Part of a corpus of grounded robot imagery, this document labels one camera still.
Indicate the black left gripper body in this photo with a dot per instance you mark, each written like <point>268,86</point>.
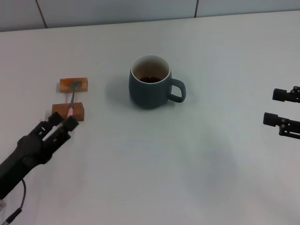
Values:
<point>32,147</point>

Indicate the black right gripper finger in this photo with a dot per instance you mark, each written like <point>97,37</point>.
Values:
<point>272,119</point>
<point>281,94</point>

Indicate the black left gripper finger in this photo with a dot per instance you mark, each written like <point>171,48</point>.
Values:
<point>55,118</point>
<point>71,124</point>

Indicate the grey ceramic cup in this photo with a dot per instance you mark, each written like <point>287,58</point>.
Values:
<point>150,96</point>

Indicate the dark notched wooden block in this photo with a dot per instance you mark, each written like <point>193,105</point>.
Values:
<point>78,112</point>

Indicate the light stained wooden block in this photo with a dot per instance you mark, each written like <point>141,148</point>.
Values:
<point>65,84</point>

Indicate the dark coffee liquid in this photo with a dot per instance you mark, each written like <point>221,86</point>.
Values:
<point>150,79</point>

